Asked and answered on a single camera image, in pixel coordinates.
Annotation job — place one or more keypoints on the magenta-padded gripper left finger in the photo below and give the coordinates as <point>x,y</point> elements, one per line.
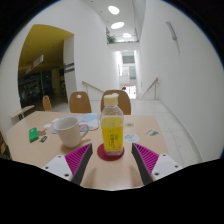
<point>75,160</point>

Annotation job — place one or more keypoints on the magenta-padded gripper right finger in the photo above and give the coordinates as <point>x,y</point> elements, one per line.
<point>148,160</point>

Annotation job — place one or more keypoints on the clear bottle with yellow label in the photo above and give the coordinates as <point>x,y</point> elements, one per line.
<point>112,133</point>

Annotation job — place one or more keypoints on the flat round red coaster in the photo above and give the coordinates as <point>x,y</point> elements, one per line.
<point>101,154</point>

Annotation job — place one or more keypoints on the white ceramic mug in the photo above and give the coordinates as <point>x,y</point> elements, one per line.
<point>68,133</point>

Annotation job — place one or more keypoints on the yellow and blue sticker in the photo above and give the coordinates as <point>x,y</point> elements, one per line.
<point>152,132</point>

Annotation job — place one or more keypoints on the small colourful card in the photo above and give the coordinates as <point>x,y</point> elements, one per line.
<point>43,139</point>

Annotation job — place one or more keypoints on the pale blue printed booklet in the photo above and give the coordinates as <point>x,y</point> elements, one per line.
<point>88,119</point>

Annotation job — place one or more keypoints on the small green box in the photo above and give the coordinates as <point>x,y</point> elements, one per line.
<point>33,134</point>

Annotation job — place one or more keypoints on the brown wooden chair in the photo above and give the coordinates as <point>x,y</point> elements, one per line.
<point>46,104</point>
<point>125,103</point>
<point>80,105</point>

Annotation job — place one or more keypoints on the light wooden side table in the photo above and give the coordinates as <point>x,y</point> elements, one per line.
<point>21,112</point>

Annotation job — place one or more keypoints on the dark shop shelf unit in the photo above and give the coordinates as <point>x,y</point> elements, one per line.
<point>33,86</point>

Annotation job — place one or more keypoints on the white hanging sign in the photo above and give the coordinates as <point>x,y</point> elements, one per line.
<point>35,63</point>

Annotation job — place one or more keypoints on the green balcony plant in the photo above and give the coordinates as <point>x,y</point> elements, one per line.
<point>111,39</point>

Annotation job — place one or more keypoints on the round ceiling lights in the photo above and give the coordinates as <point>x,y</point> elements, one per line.
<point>117,25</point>

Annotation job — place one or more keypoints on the long grey wall lamp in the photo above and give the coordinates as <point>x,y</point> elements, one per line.
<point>171,31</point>

